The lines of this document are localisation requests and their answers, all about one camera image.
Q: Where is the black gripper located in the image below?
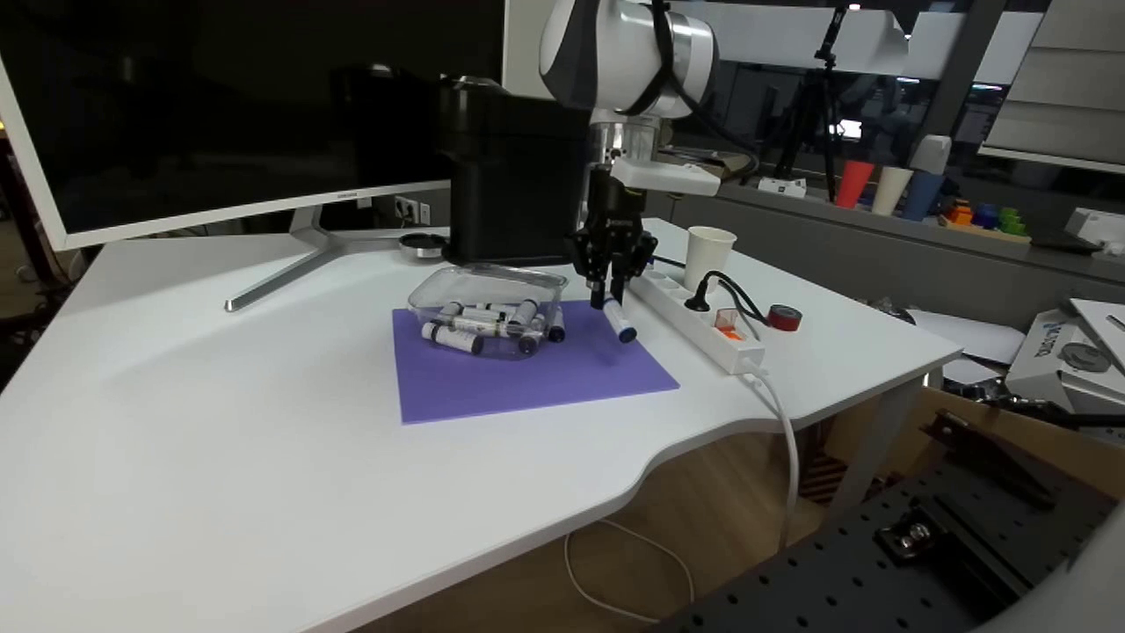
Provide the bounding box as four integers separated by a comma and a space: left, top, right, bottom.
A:
573, 164, 658, 311

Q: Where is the small white bottle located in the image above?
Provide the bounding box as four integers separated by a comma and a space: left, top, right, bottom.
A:
546, 301, 566, 341
420, 320, 480, 355
501, 299, 539, 326
449, 312, 524, 339
601, 306, 636, 345

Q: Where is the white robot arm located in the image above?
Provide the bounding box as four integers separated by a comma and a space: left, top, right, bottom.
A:
539, 0, 719, 311

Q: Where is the clear plastic storage box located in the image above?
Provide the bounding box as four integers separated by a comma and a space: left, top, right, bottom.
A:
408, 265, 566, 355

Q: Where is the purple paper mat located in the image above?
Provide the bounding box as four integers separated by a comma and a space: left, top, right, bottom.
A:
395, 301, 677, 427

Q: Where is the white paper cup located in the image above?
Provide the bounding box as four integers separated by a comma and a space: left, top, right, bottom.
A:
685, 226, 737, 287

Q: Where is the black coffee machine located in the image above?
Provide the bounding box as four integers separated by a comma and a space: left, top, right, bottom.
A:
440, 73, 589, 266

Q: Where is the white power strip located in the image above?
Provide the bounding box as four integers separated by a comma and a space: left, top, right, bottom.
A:
629, 272, 767, 375

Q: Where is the red black tape roll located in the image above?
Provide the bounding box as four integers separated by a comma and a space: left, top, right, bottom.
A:
767, 301, 801, 332

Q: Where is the red plastic cup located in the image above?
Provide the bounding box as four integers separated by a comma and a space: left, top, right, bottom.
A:
833, 158, 875, 212

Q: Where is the white plastic cup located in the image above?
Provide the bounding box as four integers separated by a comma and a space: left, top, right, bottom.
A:
872, 164, 910, 215

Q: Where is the blue plastic cup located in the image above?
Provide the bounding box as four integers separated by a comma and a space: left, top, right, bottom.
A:
900, 171, 942, 223

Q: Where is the black perforated board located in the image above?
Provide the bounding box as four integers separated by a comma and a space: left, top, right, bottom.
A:
654, 457, 1115, 633

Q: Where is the white framed monitor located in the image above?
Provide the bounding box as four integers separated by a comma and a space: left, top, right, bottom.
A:
0, 0, 519, 316

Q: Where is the black plug with cable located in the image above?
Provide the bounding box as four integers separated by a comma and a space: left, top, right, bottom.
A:
685, 272, 767, 323

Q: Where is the white power strip cable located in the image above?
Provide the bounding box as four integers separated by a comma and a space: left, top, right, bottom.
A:
736, 367, 804, 555

